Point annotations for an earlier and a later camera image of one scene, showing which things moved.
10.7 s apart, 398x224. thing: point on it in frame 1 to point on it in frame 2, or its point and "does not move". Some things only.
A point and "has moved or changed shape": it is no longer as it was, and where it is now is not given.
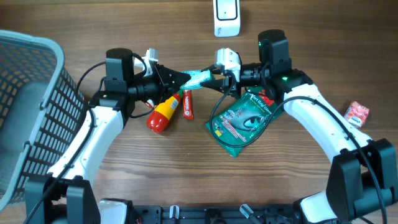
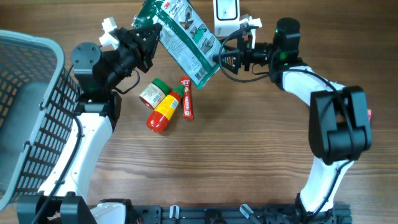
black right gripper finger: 218,85 to 231,60
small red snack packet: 356,114 has moved or changed shape
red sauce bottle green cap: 158,121 does not move
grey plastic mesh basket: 41,110 does not move
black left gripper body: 152,87 to 140,58
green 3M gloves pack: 243,119 to 186,34
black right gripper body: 234,86 to 247,54
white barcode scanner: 226,17 does not move
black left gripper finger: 172,79 to 147,37
